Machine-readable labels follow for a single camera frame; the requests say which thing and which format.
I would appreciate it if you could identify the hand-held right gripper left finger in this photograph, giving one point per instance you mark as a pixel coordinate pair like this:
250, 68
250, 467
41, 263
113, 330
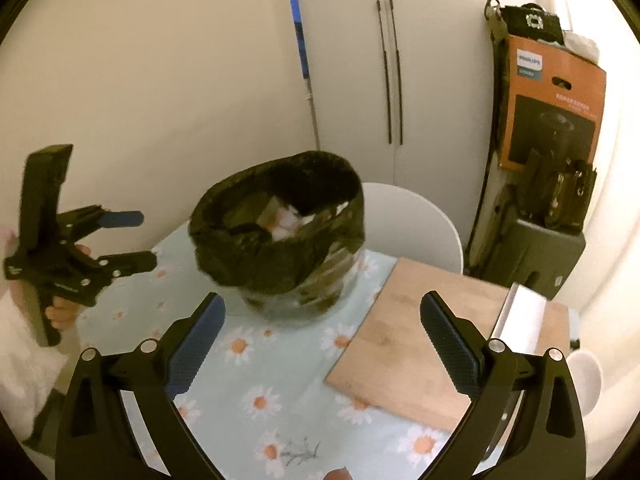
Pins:
200, 340

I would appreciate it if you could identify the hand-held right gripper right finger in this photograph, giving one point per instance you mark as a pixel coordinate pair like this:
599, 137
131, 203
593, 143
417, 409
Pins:
450, 345

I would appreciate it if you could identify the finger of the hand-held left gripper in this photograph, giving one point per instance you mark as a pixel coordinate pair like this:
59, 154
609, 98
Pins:
130, 262
122, 220

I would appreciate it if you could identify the black trash bag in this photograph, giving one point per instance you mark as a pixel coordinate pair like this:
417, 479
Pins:
240, 255

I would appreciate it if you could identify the person's left forearm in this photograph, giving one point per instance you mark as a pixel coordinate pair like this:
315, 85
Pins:
25, 375

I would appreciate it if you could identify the person's left hand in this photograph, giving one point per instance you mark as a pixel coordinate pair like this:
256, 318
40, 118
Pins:
65, 312

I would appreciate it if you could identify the wooden cutting board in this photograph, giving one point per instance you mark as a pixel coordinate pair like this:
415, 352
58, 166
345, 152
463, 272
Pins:
410, 335

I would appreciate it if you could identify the silver knife blade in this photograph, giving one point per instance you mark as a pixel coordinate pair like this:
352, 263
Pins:
520, 315

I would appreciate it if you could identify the daisy print tablecloth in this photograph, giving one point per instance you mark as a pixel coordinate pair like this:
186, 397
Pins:
280, 375

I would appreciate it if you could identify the white chair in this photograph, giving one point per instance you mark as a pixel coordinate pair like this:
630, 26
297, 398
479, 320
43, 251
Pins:
415, 225

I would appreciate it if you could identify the grey hard case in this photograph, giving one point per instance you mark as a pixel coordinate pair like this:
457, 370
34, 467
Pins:
540, 255

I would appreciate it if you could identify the small brown object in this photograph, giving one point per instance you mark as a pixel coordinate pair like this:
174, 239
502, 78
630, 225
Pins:
336, 474

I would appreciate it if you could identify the dark pouch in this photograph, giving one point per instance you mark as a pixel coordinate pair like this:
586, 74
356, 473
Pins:
560, 190

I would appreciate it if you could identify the dark green long bag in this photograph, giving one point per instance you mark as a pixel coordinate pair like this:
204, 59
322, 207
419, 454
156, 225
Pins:
497, 110

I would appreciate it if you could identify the white curtain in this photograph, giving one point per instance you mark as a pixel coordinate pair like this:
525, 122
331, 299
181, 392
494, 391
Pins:
620, 160

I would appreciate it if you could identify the orange cardboard box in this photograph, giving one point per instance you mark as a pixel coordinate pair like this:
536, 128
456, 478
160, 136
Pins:
550, 110

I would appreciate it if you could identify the white wardrobe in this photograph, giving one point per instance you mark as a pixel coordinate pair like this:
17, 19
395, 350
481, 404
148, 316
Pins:
425, 85

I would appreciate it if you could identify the blue strip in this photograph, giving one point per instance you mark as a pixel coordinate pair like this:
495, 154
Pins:
296, 20

